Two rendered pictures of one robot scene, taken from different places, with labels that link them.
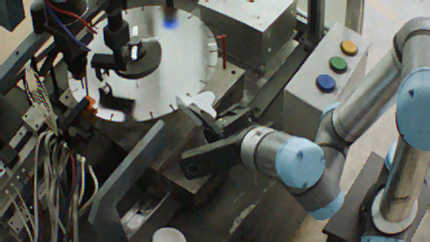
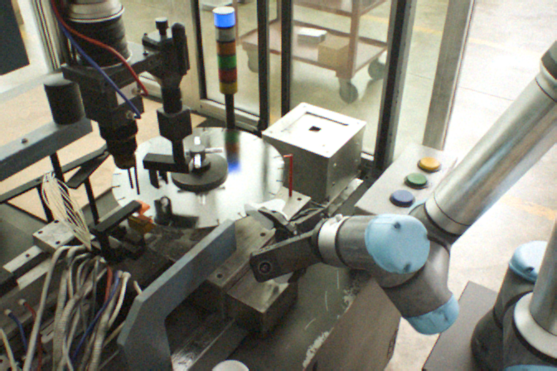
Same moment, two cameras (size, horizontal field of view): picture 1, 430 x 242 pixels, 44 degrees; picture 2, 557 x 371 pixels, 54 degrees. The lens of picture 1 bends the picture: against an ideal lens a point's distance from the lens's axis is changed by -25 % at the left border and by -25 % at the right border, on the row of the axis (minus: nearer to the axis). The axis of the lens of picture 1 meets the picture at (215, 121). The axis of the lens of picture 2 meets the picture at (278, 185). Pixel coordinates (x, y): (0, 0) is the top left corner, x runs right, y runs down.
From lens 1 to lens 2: 0.41 m
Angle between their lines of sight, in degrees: 17
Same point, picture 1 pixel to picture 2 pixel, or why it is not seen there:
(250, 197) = (322, 323)
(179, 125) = (246, 243)
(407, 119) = not seen: outside the picture
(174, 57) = (241, 172)
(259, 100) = not seen: hidden behind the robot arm
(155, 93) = (223, 203)
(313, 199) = (418, 296)
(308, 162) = (409, 237)
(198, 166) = (270, 264)
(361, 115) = (475, 190)
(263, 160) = (347, 243)
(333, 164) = (436, 257)
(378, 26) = not seen: hidden behind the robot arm
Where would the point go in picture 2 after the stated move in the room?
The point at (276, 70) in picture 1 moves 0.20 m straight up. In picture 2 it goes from (340, 206) to (346, 132)
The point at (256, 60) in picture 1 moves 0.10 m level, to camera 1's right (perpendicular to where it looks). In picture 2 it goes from (320, 196) to (363, 195)
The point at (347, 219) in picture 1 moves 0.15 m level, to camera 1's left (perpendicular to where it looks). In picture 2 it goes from (456, 359) to (370, 363)
